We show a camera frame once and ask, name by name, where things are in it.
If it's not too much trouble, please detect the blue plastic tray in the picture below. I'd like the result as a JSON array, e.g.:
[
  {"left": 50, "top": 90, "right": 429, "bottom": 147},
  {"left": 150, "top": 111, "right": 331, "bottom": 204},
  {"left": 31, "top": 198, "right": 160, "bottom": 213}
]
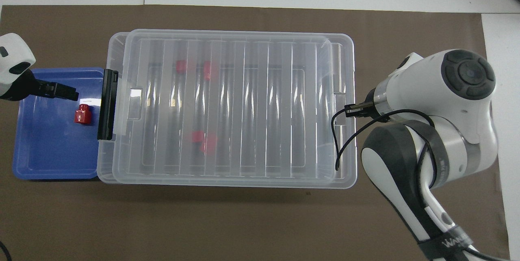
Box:
[{"left": 12, "top": 67, "right": 107, "bottom": 181}]

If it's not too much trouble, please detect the black box latch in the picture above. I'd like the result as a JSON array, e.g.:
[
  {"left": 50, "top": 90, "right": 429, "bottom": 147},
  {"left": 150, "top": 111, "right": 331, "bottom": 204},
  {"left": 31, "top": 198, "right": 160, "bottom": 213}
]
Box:
[{"left": 97, "top": 69, "right": 119, "bottom": 141}]

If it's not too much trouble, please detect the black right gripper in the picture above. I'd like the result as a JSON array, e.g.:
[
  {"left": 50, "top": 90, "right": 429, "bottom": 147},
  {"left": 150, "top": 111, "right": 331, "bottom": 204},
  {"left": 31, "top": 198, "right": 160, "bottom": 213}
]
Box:
[{"left": 344, "top": 89, "right": 380, "bottom": 118}]

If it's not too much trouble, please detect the brown table mat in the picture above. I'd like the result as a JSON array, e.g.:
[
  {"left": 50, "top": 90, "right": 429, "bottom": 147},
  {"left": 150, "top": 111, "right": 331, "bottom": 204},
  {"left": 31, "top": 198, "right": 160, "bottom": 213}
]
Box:
[{"left": 0, "top": 4, "right": 511, "bottom": 261}]

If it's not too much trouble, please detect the clear plastic storage box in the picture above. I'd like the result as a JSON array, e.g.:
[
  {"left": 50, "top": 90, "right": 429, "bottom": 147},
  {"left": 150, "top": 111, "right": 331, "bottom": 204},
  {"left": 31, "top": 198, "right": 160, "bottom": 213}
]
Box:
[{"left": 97, "top": 32, "right": 338, "bottom": 184}]

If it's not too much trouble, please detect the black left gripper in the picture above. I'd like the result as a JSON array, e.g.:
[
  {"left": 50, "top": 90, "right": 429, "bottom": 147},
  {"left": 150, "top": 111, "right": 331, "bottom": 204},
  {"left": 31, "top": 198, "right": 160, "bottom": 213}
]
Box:
[{"left": 0, "top": 70, "right": 79, "bottom": 101}]

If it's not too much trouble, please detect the clear ribbed plastic lid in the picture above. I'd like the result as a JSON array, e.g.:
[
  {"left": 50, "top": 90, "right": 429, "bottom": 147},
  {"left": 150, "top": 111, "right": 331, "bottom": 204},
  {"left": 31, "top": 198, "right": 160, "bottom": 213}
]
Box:
[{"left": 112, "top": 29, "right": 358, "bottom": 189}]

